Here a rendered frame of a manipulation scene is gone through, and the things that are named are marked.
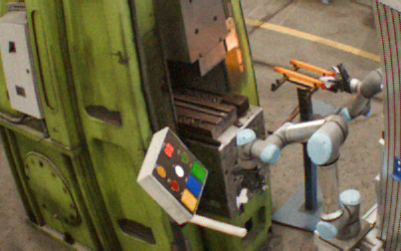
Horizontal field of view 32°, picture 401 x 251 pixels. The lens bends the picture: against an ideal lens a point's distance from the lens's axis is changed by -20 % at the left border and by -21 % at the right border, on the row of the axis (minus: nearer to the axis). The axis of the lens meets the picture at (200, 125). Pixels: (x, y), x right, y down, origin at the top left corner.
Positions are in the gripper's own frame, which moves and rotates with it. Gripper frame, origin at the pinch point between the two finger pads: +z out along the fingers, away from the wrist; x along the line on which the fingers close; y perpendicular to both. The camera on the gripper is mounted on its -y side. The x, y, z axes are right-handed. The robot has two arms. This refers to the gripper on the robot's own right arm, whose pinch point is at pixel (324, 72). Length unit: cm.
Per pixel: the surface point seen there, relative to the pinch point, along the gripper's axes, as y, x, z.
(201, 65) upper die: -29, -66, 27
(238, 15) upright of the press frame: -29, -13, 45
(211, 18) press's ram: -49, -52, 28
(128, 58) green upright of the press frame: -48, -97, 39
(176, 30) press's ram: -51, -72, 32
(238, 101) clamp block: 5, -41, 31
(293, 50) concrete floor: 103, 161, 144
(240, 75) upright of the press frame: 3.9, -21.9, 43.8
